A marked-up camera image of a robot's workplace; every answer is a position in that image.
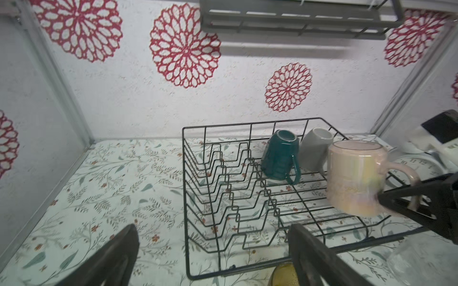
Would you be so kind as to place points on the grey wall shelf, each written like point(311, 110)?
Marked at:
point(349, 20)

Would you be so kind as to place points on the pink tall mug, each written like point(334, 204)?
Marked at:
point(357, 173)

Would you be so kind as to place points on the black wire dish rack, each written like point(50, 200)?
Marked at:
point(236, 219)

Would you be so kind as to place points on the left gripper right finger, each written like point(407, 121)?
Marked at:
point(315, 264)

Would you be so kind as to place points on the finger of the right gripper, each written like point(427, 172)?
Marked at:
point(432, 203)

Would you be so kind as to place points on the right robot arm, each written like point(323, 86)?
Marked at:
point(431, 150)

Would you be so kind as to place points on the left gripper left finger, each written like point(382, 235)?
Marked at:
point(111, 265)

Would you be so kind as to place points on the grey mug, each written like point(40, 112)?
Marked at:
point(313, 149)

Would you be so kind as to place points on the amber textured glass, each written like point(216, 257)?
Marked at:
point(284, 275)

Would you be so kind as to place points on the teal mug cream inside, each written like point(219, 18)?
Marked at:
point(280, 158)

